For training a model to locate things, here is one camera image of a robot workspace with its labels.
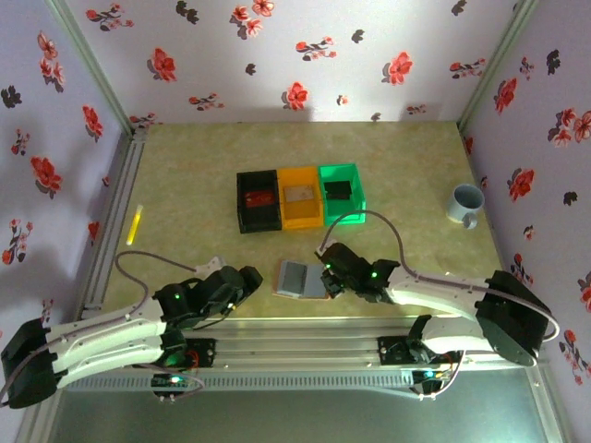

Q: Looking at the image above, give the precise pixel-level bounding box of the grey card holder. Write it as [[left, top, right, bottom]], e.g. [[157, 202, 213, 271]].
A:
[[271, 259, 334, 300]]

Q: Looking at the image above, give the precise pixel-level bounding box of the black card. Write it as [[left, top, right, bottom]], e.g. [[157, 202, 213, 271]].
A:
[[323, 180, 355, 202]]

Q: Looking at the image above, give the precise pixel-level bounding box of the silver beige card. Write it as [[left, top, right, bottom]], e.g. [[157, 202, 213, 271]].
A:
[[282, 184, 316, 204]]

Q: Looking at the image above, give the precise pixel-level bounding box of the black plastic bin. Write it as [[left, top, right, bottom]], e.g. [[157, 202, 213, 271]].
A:
[[235, 169, 283, 234]]

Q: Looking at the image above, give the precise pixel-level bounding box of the green plastic bin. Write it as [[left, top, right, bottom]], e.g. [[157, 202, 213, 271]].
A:
[[317, 162, 369, 227]]

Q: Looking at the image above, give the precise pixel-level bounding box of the orange plastic bin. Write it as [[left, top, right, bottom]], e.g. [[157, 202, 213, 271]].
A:
[[276, 166, 325, 231]]

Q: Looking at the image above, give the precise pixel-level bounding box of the left circuit board green light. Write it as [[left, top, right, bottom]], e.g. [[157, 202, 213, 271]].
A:
[[151, 372, 195, 389]]

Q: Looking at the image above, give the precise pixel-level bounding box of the circuit board green light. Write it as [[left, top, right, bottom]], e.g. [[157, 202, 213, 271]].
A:
[[151, 372, 195, 389], [412, 367, 453, 384]]

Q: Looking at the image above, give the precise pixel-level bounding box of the yellow highlighter pen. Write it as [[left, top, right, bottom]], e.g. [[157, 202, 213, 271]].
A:
[[126, 204, 145, 247]]

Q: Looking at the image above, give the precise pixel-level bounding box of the light blue ceramic mug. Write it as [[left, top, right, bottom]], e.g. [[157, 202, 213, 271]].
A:
[[445, 183, 486, 231]]

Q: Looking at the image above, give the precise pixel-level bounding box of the right circuit board green light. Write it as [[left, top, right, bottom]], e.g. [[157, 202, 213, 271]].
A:
[[412, 367, 453, 384]]

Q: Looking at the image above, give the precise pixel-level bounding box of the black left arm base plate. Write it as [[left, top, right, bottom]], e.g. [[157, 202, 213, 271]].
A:
[[182, 338, 218, 369]]

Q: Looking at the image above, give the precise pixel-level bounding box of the grey right arm cable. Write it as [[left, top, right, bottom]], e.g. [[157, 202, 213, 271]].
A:
[[321, 210, 561, 401]]

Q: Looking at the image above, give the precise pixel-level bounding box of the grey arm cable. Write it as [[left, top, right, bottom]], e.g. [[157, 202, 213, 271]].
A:
[[0, 250, 208, 410], [321, 210, 561, 401]]

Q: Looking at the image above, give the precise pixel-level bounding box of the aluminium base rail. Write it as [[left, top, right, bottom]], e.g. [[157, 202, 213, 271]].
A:
[[78, 316, 550, 376]]

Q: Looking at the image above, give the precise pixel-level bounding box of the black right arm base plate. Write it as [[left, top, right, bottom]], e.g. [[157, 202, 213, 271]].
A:
[[377, 335, 416, 366]]

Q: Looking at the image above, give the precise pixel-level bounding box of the grey left arm cable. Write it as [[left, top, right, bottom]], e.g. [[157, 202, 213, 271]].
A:
[[0, 250, 208, 410]]

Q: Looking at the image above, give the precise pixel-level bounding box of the slotted grey cable duct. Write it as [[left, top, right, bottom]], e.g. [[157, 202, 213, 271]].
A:
[[62, 368, 416, 393]]

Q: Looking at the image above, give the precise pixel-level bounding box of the aluminium side rail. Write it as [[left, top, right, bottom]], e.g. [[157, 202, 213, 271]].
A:
[[76, 127, 149, 319]]

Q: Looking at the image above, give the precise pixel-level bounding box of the right aluminium corner post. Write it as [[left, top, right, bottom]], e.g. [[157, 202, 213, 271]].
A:
[[456, 0, 539, 133]]

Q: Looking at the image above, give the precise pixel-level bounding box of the aluminium corner post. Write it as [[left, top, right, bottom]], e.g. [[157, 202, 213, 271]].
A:
[[456, 0, 539, 133], [45, 0, 142, 138]]

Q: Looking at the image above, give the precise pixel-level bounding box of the left aluminium corner post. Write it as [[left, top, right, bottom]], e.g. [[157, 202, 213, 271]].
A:
[[45, 0, 142, 138]]

